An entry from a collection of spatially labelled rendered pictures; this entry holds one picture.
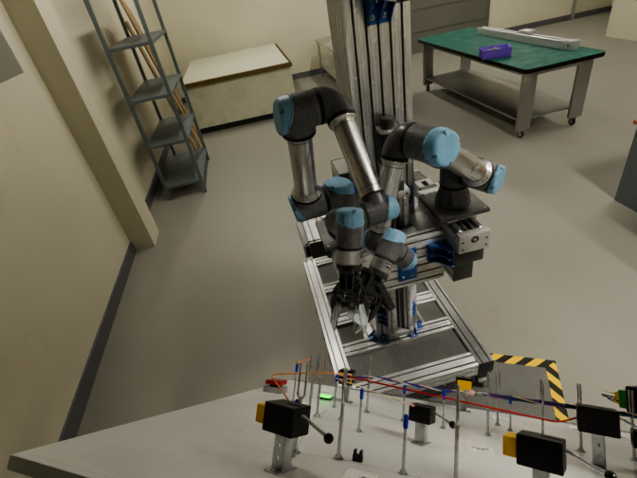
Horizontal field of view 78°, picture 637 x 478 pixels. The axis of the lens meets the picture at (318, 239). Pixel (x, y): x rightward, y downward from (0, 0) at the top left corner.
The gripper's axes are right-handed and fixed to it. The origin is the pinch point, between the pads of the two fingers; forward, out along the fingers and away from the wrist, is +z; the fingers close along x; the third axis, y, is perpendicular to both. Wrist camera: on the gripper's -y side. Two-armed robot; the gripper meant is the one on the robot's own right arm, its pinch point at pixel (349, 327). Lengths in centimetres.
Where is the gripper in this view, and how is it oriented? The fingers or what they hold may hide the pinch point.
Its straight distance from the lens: 118.0
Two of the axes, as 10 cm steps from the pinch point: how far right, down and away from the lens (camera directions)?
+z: 0.0, 9.8, 2.1
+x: 9.7, 0.5, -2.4
